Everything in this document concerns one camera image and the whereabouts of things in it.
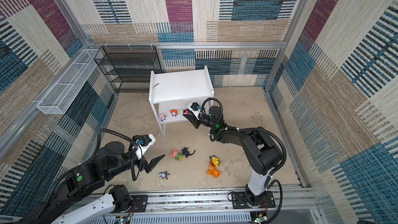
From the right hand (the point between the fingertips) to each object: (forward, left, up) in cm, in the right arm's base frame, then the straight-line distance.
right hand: (186, 112), depth 86 cm
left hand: (-22, +10, +9) cm, 26 cm away
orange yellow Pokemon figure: (-23, -14, -14) cm, 31 cm away
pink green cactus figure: (-18, +6, -14) cm, 23 cm away
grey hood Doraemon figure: (-28, +12, -15) cm, 33 cm away
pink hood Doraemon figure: (-4, +12, +2) cm, 13 cm away
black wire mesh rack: (+38, +41, +2) cm, 56 cm away
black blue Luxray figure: (-17, +1, -13) cm, 21 cm away
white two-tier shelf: (-1, +6, +16) cm, 17 cm away
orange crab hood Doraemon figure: (-1, +6, +2) cm, 6 cm away
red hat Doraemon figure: (-1, 0, +2) cm, 3 cm away
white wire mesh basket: (-3, +56, +17) cm, 58 cm away
